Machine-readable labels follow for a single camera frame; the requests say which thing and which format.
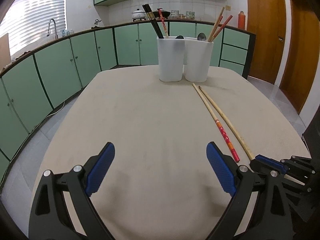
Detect plain bamboo chopstick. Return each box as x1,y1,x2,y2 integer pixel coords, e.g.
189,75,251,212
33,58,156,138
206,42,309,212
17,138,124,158
197,86,254,161
207,7,225,42

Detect black soup spoon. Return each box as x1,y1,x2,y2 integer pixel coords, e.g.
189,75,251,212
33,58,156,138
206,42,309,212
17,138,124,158
197,33,207,41

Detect red orange patterned chopstick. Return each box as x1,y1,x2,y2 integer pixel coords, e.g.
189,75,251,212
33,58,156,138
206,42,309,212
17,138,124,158
208,16,223,42

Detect black chopstick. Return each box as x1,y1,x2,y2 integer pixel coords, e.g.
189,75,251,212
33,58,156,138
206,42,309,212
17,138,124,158
141,4,163,40
145,3,165,39

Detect red bamboo chopstick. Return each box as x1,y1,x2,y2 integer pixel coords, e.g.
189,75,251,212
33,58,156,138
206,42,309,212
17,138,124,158
157,8,169,37

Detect green lower kitchen cabinets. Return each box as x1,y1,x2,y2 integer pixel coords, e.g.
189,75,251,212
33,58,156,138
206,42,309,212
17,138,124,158
0,19,256,188

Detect wooden door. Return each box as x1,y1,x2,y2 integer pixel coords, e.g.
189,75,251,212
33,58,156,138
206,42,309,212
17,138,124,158
280,0,319,113
247,0,286,84

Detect white utensil holder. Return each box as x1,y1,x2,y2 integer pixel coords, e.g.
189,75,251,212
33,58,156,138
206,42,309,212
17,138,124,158
157,36,214,82

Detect chrome sink faucet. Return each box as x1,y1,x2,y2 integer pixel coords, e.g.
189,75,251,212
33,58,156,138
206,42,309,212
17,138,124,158
46,18,59,40

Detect cardboard box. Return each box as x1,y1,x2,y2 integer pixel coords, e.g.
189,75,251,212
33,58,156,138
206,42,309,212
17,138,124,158
0,33,11,69

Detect orange thermos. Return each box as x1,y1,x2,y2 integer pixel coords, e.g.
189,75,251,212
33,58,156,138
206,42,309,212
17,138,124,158
238,11,246,30

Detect white cooking pot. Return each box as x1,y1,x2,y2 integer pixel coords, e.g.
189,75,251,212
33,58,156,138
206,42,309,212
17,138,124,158
131,8,146,22

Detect window blind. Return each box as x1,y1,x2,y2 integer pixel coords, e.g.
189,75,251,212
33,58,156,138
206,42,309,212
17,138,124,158
1,0,67,60

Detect black wok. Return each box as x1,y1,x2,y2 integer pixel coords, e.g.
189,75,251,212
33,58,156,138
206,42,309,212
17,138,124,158
153,8,171,20

